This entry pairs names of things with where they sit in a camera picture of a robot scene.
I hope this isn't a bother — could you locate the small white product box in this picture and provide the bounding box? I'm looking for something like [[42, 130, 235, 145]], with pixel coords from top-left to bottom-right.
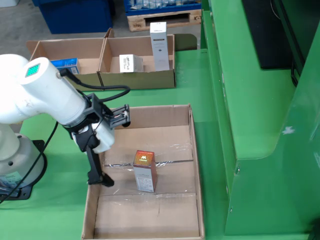
[[119, 54, 145, 74]]

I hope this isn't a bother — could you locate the blue wire mesh container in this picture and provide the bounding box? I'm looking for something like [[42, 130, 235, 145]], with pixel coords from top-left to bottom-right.
[[123, 0, 202, 16]]

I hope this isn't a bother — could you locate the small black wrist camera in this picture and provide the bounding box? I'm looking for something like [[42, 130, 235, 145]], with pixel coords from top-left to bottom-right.
[[121, 111, 132, 128]]

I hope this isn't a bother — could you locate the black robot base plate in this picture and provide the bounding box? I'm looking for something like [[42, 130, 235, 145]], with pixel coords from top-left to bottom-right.
[[0, 139, 48, 201]]

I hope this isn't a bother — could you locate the cardboard box with side flap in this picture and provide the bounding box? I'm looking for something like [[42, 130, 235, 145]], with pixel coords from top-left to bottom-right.
[[96, 27, 198, 90]]

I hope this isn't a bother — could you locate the short black cabinet cable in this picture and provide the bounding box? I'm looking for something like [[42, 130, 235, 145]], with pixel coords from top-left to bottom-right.
[[289, 61, 301, 87]]

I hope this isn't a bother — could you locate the blue product box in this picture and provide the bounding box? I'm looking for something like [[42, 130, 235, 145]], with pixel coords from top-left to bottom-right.
[[49, 57, 81, 75]]

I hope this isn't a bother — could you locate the open brown cardboard box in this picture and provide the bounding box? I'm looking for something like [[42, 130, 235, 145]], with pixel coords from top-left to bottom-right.
[[26, 37, 109, 92]]

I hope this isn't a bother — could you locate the long thin black cable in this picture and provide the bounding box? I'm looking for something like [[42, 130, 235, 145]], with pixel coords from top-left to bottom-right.
[[0, 121, 60, 205]]

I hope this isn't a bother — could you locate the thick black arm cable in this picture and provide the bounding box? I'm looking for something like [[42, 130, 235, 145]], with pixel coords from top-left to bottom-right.
[[59, 68, 131, 103]]

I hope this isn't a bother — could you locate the wooden pallet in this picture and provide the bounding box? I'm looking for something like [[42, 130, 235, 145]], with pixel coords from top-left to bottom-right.
[[126, 9, 203, 33]]

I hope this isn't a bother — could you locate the white container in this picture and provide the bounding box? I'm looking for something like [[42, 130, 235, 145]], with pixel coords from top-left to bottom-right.
[[0, 0, 20, 8]]

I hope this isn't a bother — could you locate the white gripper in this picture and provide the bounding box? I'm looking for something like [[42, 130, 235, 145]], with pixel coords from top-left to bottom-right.
[[74, 121, 116, 188]]

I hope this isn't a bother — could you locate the blue plastic bin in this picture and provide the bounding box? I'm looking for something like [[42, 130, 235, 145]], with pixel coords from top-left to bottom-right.
[[32, 0, 113, 35]]

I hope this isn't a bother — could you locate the gray cable bundle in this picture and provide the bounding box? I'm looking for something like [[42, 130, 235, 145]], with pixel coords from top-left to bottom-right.
[[0, 179, 21, 199]]

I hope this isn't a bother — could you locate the dark gray camera mount bracket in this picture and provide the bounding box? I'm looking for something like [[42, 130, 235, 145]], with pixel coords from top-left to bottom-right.
[[83, 92, 131, 130]]

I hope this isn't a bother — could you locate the tall white product box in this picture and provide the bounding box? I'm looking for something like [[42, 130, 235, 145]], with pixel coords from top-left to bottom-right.
[[149, 21, 171, 72]]

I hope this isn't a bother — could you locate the dark red product box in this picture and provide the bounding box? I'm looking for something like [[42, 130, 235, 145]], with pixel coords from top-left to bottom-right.
[[132, 149, 158, 193]]

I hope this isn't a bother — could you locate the large shallow cardboard tray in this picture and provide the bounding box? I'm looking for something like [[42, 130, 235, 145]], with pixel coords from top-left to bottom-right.
[[81, 103, 206, 240]]

